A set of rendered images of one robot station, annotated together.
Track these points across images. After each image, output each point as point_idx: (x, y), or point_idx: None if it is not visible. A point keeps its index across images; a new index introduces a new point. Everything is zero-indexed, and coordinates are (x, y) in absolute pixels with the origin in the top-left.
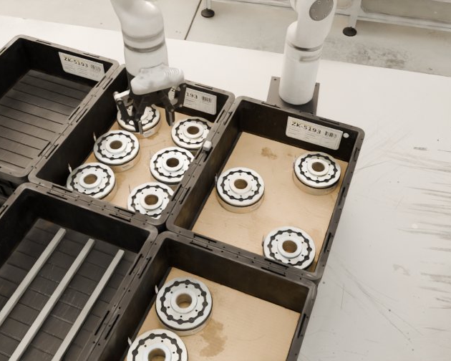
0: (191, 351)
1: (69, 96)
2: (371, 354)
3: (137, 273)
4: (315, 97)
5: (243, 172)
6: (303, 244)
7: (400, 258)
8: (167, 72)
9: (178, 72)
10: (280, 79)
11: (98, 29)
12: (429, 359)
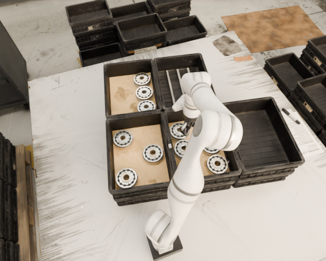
0: (137, 102)
1: (258, 163)
2: (89, 145)
3: (159, 95)
4: (150, 243)
5: (155, 159)
6: (118, 141)
7: (85, 187)
8: (177, 103)
9: (174, 105)
10: (176, 247)
11: (325, 257)
12: (69, 154)
